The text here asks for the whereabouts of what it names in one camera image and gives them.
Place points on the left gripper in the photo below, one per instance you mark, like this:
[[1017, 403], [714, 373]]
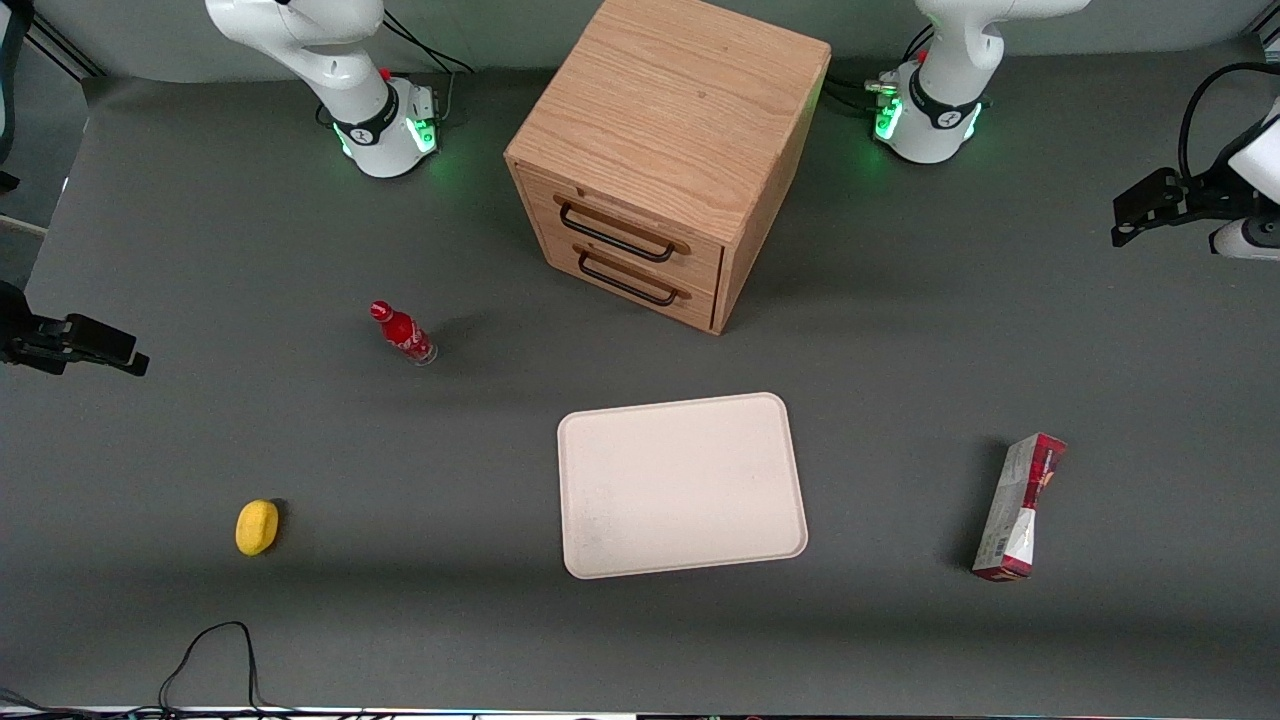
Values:
[[1203, 196]]

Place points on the red cookie box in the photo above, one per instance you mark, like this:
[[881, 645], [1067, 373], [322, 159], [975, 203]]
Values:
[[1018, 505]]

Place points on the cream plastic tray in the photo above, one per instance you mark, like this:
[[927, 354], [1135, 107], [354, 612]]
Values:
[[680, 485]]

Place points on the yellow lemon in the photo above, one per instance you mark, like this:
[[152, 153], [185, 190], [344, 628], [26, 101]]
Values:
[[257, 527]]

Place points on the red cola bottle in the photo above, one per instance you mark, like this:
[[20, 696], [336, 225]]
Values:
[[405, 335]]

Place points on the wooden drawer cabinet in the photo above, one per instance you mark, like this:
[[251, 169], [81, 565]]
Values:
[[670, 110]]

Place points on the black frame rail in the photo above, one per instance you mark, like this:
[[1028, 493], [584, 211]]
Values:
[[65, 48]]

